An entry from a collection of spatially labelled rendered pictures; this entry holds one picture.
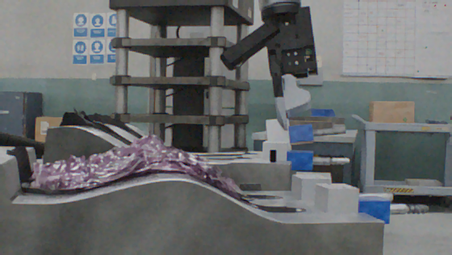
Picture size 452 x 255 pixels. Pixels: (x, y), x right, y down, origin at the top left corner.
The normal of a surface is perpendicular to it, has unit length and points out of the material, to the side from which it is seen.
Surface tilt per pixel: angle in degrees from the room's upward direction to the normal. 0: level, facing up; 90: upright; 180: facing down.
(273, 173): 90
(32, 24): 90
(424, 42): 90
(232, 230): 90
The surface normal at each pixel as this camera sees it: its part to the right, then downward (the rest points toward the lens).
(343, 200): 0.09, 0.05
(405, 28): -0.27, 0.04
